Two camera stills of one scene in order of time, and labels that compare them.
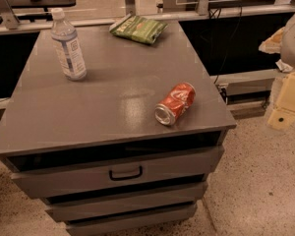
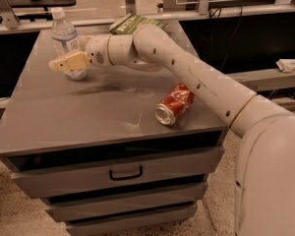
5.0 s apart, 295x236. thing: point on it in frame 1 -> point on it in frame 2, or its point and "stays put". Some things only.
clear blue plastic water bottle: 65,34 stays put
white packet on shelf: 283,67 stays put
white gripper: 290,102 -> 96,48
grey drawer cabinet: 91,147 stays put
